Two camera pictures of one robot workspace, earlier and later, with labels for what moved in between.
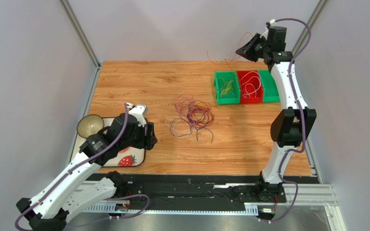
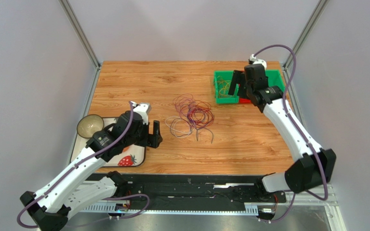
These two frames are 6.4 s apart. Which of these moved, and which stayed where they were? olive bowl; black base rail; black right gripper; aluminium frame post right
Moved: black right gripper
Stayed: black base rail; aluminium frame post right; olive bowl
